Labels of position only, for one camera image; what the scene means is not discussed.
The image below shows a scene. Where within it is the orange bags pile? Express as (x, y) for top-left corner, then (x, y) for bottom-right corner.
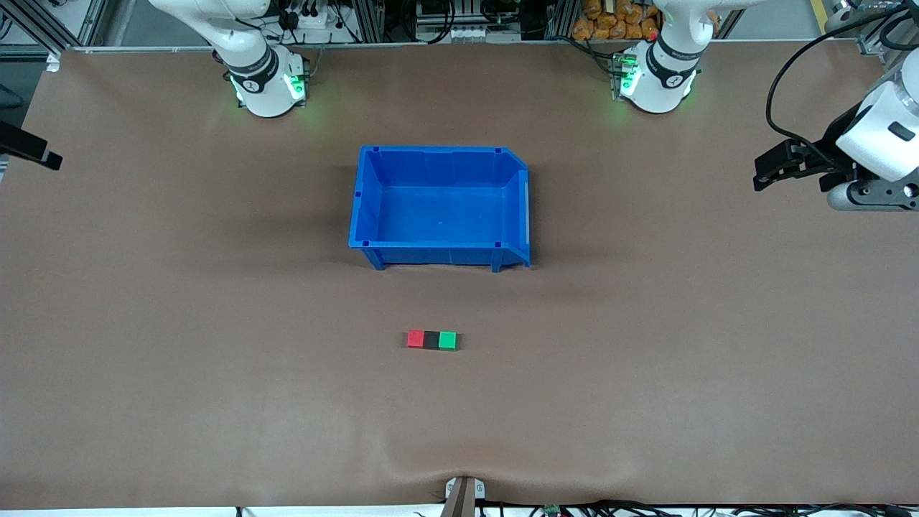
(572, 0), (661, 41)

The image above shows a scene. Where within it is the white power strip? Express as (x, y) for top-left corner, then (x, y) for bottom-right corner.
(284, 7), (338, 34)

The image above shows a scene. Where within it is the brown table mat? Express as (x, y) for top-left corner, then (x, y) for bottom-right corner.
(0, 42), (919, 509)

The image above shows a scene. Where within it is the blue plastic storage bin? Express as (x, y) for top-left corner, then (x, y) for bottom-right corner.
(349, 146), (532, 272)

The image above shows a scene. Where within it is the grey metal stand clamp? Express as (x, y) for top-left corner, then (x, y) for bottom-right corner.
(444, 475), (486, 517)

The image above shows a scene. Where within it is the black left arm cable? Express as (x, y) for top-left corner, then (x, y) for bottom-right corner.
(765, 4), (919, 170)

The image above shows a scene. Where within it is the aluminium extrusion frame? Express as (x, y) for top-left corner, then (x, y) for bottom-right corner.
(0, 0), (108, 55)
(858, 11), (919, 60)

